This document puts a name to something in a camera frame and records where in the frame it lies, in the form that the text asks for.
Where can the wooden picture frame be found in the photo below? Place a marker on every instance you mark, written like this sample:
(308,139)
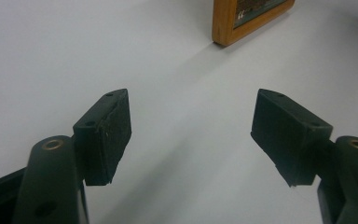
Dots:
(225,21)

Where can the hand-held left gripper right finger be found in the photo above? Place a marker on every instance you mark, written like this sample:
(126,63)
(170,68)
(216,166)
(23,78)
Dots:
(287,137)

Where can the white table cover sheet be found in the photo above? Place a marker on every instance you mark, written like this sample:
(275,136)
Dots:
(43,62)

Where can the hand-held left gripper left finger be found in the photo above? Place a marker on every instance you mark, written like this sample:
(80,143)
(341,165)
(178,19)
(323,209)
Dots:
(104,140)

